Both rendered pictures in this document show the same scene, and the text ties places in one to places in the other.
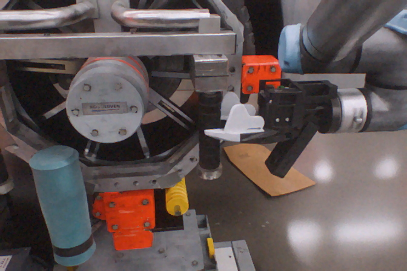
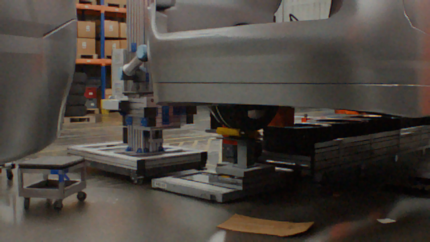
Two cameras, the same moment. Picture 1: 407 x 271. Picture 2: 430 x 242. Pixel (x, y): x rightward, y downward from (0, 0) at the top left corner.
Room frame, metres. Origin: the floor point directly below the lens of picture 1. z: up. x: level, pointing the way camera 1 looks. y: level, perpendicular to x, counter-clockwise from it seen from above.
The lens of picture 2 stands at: (4.06, -2.63, 0.92)
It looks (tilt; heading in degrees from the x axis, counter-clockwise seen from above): 4 degrees down; 141
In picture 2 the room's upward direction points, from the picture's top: straight up
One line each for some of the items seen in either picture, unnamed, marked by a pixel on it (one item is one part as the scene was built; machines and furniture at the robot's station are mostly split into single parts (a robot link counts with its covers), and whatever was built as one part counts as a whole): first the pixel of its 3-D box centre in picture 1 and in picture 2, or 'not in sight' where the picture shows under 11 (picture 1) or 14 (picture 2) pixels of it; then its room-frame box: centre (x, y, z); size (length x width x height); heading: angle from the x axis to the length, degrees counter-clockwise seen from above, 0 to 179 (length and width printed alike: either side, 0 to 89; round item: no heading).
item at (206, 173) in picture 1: (209, 132); not in sight; (0.49, -0.01, 0.83); 0.04 x 0.04 x 0.16
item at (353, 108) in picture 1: (341, 112); not in sight; (0.52, -0.23, 0.85); 0.08 x 0.05 x 0.08; 8
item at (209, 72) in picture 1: (207, 67); not in sight; (0.52, -0.01, 0.93); 0.09 x 0.05 x 0.05; 8
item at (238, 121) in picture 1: (235, 121); not in sight; (0.47, -0.05, 0.85); 0.09 x 0.03 x 0.06; 106
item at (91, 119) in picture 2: not in sight; (56, 98); (-6.98, 1.74, 0.55); 1.40 x 0.80 x 1.09; 98
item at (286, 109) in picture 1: (294, 109); not in sight; (0.51, -0.15, 0.86); 0.12 x 0.08 x 0.09; 98
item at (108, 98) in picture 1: (112, 91); not in sight; (0.63, 0.18, 0.85); 0.21 x 0.14 x 0.14; 8
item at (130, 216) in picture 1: (132, 205); (234, 133); (0.74, 0.19, 0.48); 0.16 x 0.12 x 0.17; 8
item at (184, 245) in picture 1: (139, 219); (246, 154); (0.87, 0.21, 0.32); 0.40 x 0.30 x 0.28; 98
